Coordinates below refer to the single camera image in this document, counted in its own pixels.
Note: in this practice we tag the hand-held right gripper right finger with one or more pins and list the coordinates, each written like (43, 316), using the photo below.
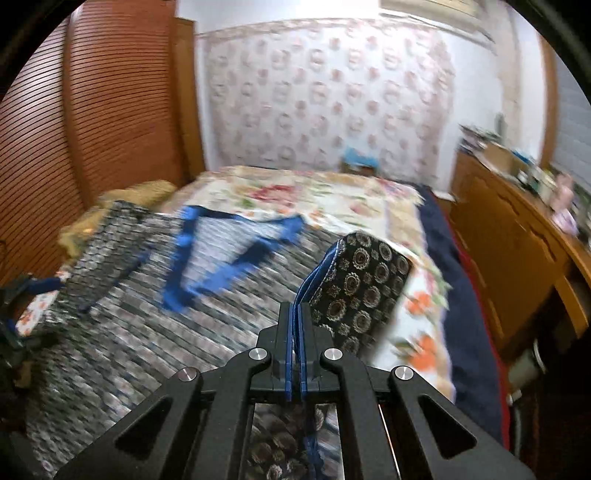
(302, 360)

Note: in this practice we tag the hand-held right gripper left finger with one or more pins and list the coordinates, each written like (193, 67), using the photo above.
(288, 355)

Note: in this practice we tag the pink floral wall cloth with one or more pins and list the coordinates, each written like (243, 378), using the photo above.
(323, 92)

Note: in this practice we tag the floral blanket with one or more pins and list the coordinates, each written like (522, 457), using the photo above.
(318, 194)

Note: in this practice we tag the wooden louvered wardrobe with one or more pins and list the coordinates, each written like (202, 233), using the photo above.
(92, 115)

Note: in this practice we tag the blue cloth bundle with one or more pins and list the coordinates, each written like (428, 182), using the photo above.
(361, 158)

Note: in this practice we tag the window blind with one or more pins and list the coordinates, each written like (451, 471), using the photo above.
(575, 124)

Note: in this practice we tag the navy medallion print garment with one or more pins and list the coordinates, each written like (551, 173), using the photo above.
(364, 286)

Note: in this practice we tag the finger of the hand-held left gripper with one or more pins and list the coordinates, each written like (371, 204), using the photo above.
(41, 285)

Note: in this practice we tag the wooden side cabinet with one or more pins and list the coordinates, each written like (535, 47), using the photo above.
(508, 240)

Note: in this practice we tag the pink object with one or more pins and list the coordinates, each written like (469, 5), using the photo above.
(565, 203)

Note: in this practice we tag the cardboard box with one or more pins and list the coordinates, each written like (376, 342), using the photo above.
(501, 157)

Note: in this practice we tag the white orange print sheet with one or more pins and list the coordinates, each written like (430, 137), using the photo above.
(415, 332)

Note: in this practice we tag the yellow-brown pillow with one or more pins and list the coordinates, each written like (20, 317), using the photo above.
(134, 194)

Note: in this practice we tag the navy blanket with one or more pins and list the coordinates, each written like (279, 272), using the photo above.
(461, 286)

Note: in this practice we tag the group of small containers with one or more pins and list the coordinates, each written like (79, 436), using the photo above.
(538, 180)

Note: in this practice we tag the stack of papers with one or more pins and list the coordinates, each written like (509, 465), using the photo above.
(475, 138)

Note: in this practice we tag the grey round object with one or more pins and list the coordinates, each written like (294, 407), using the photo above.
(526, 367)

